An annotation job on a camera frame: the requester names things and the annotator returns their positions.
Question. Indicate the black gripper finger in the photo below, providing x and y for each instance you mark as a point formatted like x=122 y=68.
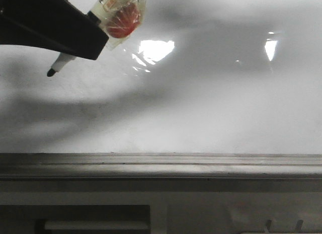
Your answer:
x=51 y=24

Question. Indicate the white glossy whiteboard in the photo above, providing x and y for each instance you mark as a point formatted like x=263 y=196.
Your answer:
x=220 y=76

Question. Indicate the grey aluminium whiteboard tray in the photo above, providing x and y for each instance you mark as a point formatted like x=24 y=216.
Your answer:
x=159 y=165

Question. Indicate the red magnet taped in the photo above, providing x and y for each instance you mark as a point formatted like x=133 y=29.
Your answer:
x=122 y=19

